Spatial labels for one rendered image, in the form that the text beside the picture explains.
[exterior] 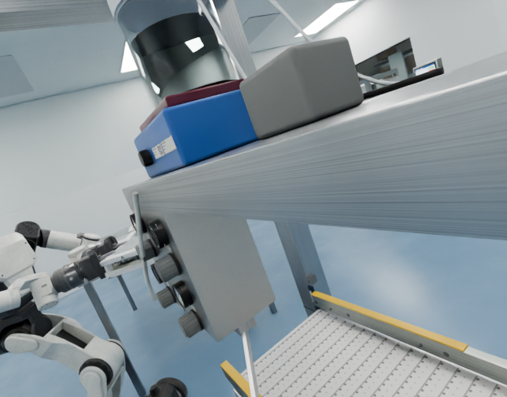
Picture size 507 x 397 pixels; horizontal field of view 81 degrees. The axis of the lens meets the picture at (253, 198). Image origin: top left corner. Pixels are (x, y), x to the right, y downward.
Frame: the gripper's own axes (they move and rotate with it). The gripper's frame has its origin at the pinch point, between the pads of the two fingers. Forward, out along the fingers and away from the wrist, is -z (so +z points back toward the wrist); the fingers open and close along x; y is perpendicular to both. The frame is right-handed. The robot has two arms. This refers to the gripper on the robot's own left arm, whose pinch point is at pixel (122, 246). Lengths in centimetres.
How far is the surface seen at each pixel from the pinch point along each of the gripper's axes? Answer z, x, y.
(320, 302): -78, 20, 42
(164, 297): -57, -2, 64
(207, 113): -78, -27, 69
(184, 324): -64, -2, 73
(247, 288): -74, -3, 71
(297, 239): -78, 5, 37
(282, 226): -75, 1, 35
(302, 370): -73, 22, 59
